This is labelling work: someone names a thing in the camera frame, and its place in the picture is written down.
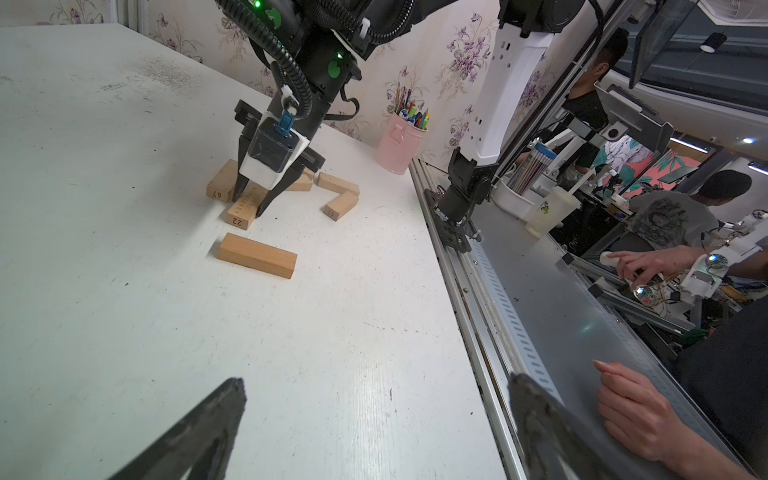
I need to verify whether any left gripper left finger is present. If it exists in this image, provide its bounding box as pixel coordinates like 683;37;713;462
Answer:
112;377;247;479

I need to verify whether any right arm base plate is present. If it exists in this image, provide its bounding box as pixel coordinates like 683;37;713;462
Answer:
423;186;476;253

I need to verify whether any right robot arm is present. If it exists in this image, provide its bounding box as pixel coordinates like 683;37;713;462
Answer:
216;1;593;170

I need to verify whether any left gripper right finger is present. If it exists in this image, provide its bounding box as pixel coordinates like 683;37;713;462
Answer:
508;374;619;479

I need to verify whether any operator hand near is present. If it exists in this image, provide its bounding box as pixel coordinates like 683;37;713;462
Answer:
593;361;704;479

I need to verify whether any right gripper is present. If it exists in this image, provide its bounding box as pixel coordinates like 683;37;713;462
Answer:
230;89;328;218

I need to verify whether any white plastic cup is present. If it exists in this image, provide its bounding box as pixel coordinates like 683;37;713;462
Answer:
526;186;581;239

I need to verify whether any pink pen holder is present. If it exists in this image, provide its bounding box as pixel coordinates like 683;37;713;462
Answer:
374;115;426;175

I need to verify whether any wooden block engraved text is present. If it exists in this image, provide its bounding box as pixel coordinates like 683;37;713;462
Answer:
225;183;269;230

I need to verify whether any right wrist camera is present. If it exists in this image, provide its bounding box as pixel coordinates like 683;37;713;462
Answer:
238;109;310;190

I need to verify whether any white pencil container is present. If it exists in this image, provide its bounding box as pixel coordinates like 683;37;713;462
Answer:
491;142;556;220

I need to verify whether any person at back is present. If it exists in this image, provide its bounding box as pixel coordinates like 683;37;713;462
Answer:
562;28;629;130

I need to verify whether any wooden block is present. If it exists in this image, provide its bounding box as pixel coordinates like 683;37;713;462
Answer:
316;172;360;196
206;159;238;203
216;233;297;279
287;169;314;192
322;192;359;221

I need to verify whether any operator hand far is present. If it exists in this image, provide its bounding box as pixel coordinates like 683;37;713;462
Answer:
603;249;688;286

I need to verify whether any seated person dark hair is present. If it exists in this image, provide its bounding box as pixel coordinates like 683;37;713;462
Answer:
609;170;752;281

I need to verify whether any aluminium front rail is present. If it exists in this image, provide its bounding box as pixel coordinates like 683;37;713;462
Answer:
407;157;757;480

